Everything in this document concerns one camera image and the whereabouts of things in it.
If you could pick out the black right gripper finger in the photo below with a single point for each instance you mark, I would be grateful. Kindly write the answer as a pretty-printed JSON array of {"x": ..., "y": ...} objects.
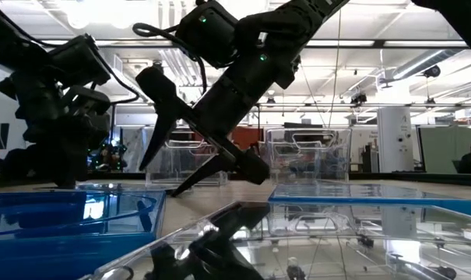
[
  {"x": 159, "y": 93},
  {"x": 208, "y": 171}
]

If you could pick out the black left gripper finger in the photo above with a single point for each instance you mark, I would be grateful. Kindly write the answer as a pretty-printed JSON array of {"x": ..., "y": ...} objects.
[
  {"x": 19, "y": 165},
  {"x": 69, "y": 171}
]

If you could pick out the blue jewel case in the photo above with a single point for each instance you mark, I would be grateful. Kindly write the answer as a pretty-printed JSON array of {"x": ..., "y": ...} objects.
[
  {"x": 64, "y": 249},
  {"x": 356, "y": 192}
]

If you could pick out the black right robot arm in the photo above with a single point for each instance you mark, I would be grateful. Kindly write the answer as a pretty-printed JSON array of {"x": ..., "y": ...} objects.
[{"x": 297, "y": 19}]

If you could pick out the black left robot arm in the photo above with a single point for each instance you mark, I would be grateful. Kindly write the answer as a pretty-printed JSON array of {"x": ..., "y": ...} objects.
[{"x": 5, "y": 43}]

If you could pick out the clear plastic bin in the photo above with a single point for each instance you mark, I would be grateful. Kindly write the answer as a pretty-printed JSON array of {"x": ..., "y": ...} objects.
[
  {"x": 180, "y": 155},
  {"x": 309, "y": 155}
]

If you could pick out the background robot station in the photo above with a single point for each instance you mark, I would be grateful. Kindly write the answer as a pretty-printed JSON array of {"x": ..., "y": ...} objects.
[{"x": 108, "y": 157}]

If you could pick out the black partition panel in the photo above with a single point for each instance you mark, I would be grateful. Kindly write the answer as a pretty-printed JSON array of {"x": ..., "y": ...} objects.
[{"x": 301, "y": 125}]

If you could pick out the white pillar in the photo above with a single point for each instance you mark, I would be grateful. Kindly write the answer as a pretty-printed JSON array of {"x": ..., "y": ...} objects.
[{"x": 394, "y": 148}]

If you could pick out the black ceiling spotlight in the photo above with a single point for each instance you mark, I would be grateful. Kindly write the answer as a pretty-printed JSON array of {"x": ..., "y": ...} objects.
[{"x": 431, "y": 72}]

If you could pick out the person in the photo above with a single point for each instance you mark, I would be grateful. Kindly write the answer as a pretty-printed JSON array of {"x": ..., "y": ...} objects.
[{"x": 470, "y": 161}]

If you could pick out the orange wall panel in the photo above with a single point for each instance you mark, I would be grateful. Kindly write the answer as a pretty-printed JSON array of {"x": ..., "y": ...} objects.
[{"x": 250, "y": 136}]

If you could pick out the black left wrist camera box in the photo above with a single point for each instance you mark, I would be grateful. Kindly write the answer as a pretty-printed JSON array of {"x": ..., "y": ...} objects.
[{"x": 79, "y": 58}]

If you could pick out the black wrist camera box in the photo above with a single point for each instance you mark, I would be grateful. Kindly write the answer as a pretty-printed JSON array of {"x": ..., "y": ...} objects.
[
  {"x": 208, "y": 35},
  {"x": 79, "y": 58}
]

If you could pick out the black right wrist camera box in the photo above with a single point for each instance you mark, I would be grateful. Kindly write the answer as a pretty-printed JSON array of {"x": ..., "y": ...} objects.
[{"x": 208, "y": 35}]

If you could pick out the black overhead frame beam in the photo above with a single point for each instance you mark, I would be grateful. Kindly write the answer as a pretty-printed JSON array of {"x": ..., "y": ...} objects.
[{"x": 379, "y": 43}]

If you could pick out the green partition wall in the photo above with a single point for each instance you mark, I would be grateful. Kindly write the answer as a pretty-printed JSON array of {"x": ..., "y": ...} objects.
[{"x": 437, "y": 151}]

